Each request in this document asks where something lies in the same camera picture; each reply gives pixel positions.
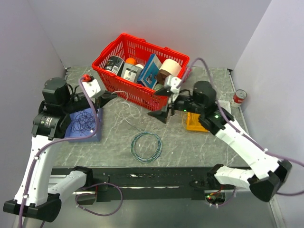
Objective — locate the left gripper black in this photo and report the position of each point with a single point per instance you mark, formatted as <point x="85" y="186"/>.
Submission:
<point x="103" y="99"/>

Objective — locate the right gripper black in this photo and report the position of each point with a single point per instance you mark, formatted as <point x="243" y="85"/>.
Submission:
<point x="162" y="116"/>

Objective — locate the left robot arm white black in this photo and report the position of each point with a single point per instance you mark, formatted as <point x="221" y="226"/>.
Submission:
<point x="35" y="199"/>

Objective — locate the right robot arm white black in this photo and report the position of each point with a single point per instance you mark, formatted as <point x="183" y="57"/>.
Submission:
<point x="266" y="174"/>

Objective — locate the green scouring sponge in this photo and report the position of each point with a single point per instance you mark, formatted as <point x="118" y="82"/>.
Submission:
<point x="158" y="88"/>

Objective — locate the brown roll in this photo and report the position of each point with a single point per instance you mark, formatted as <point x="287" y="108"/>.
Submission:
<point x="161" y="76"/>

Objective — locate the blue Harrys box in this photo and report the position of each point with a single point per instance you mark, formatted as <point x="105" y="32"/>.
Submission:
<point x="147" y="77"/>

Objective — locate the yellow plastic bin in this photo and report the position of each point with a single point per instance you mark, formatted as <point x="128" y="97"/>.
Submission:
<point x="190" y="122"/>

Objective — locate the blue plastic bin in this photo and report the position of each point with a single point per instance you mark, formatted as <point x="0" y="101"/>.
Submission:
<point x="82" y="125"/>

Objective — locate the black cylindrical can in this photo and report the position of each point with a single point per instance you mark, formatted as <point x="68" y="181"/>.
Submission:
<point x="115" y="65"/>

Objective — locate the grey labelled pouch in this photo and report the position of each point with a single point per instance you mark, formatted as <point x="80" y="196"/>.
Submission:
<point x="131" y="72"/>

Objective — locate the white paper towel roll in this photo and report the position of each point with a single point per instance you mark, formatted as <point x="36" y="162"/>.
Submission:
<point x="171" y="67"/>

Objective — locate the pink small box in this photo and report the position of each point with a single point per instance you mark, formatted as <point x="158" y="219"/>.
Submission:
<point x="186" y="74"/>

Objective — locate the orange fruit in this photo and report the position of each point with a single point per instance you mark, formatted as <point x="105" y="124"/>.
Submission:
<point x="131" y="60"/>

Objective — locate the red plastic shopping basket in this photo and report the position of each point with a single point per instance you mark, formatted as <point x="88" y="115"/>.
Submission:
<point x="126" y="46"/>

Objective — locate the white plastic bin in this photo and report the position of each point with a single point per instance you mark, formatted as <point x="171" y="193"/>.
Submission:
<point x="225" y="105"/>

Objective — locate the red white soup can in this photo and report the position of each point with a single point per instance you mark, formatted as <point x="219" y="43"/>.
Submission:
<point x="238" y="98"/>

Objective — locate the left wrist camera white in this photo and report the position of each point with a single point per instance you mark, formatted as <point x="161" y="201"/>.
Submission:
<point x="91" y="86"/>

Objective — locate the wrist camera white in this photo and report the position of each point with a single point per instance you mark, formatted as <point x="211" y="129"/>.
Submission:
<point x="173" y="84"/>
<point x="91" y="86"/>

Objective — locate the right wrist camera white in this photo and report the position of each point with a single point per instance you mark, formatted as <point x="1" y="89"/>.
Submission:
<point x="173" y="84"/>

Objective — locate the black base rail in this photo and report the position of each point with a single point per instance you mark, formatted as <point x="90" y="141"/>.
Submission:
<point x="150" y="183"/>

